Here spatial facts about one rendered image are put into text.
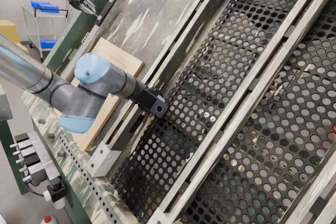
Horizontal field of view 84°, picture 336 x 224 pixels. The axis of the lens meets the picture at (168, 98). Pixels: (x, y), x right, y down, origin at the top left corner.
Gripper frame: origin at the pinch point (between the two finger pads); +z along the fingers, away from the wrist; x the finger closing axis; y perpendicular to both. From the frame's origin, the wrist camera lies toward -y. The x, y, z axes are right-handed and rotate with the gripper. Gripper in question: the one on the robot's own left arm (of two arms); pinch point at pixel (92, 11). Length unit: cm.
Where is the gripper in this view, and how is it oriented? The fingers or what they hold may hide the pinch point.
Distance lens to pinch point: 113.0
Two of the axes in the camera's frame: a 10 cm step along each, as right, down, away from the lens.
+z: 4.6, 2.8, 8.4
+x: 5.5, -8.3, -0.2
